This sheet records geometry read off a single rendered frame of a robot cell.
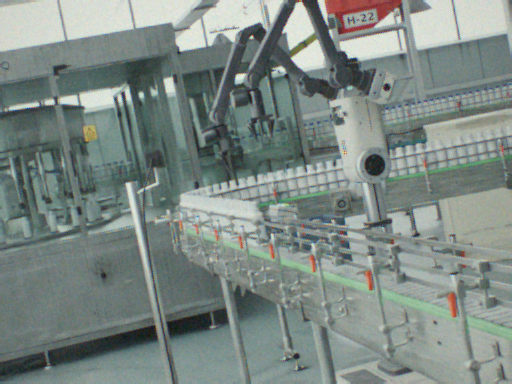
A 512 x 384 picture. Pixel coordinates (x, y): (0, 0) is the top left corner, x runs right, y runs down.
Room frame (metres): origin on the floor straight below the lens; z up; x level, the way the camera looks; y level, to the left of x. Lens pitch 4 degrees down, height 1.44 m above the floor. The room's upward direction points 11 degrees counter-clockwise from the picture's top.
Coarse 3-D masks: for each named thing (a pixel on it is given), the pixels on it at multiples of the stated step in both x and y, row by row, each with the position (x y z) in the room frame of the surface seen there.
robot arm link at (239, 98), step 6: (252, 78) 4.04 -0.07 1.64; (258, 78) 4.04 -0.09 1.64; (252, 84) 4.04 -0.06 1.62; (258, 84) 4.05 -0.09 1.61; (234, 90) 4.05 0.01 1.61; (240, 90) 4.05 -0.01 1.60; (234, 96) 4.04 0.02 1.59; (240, 96) 4.05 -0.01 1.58; (246, 96) 4.05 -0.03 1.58; (234, 102) 4.04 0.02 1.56; (240, 102) 4.04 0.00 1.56; (246, 102) 4.05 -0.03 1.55
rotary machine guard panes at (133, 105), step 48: (0, 96) 7.29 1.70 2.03; (48, 96) 7.37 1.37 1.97; (96, 96) 7.45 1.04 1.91; (144, 96) 7.53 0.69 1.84; (0, 144) 7.28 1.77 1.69; (48, 144) 7.35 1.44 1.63; (96, 144) 7.43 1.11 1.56; (144, 144) 7.51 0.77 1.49; (0, 192) 7.26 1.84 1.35; (48, 192) 7.34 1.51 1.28; (96, 192) 7.41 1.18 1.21; (0, 240) 7.24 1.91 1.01; (48, 240) 7.32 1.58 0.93
